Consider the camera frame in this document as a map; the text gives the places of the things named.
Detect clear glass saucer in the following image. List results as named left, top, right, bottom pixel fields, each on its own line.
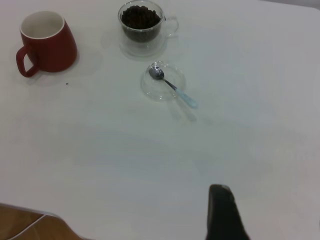
left=119, top=31, right=167, bottom=58

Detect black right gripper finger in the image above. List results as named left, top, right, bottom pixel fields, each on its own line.
left=204, top=184, right=252, bottom=240

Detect red ceramic mug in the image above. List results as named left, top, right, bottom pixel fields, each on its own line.
left=15, top=10, right=78, bottom=78

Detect dark coffee beans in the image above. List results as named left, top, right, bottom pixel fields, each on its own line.
left=121, top=5, right=162, bottom=43

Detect clear glass cup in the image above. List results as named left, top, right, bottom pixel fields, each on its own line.
left=117, top=0, right=180, bottom=44

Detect clear round glass lid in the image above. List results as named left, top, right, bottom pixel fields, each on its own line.
left=140, top=60, right=187, bottom=102

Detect white cable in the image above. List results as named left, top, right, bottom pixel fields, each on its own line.
left=4, top=213, right=48, bottom=240

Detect metal spoon pale blue handle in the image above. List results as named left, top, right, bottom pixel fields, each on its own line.
left=148, top=66, right=199, bottom=109

